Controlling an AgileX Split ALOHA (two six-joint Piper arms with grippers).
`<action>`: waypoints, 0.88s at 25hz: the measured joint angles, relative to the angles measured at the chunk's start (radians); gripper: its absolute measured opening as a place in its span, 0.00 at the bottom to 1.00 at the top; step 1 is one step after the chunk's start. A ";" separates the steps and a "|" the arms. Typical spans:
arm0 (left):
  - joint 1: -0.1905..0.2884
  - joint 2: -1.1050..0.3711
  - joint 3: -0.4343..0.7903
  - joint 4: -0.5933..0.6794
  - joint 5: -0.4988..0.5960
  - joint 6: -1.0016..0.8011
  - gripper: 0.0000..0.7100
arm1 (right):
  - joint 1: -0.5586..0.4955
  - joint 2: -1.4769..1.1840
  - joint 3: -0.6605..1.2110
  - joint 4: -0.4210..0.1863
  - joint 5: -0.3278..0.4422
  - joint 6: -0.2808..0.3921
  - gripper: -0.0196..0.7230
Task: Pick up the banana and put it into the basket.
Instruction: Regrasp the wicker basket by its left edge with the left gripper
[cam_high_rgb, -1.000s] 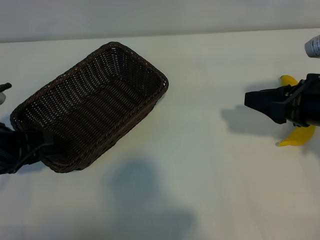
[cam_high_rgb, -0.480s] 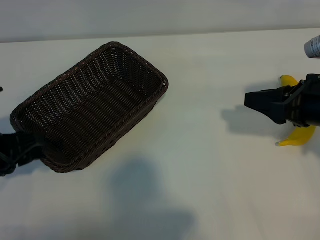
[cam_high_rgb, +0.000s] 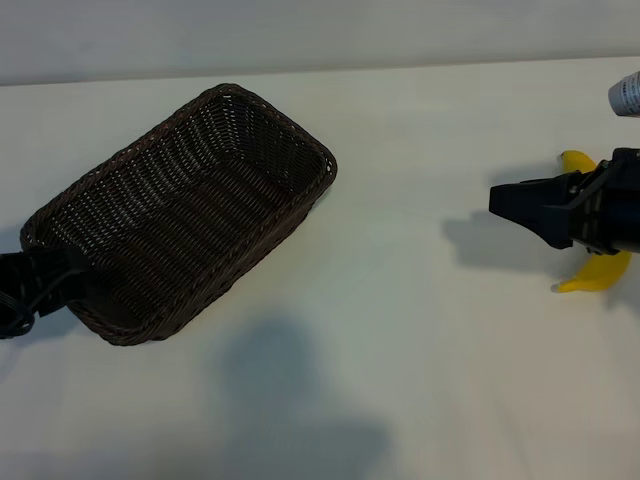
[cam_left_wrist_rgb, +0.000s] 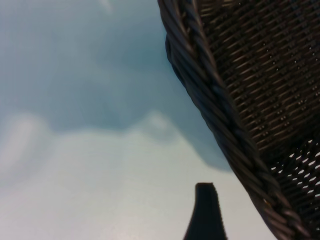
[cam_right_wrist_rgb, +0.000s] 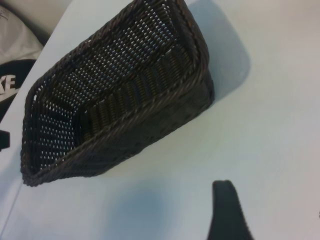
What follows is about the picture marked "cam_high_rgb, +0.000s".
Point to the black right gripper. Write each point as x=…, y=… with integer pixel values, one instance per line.
x=607, y=220

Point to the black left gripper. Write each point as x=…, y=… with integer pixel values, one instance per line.
x=15, y=295

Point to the yellow banana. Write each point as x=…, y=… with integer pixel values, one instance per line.
x=595, y=276

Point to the dark brown woven basket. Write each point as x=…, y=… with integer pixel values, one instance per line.
x=175, y=210

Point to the white labelled robot right arm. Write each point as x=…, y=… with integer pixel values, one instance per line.
x=627, y=97

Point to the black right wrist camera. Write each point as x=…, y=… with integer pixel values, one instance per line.
x=625, y=161

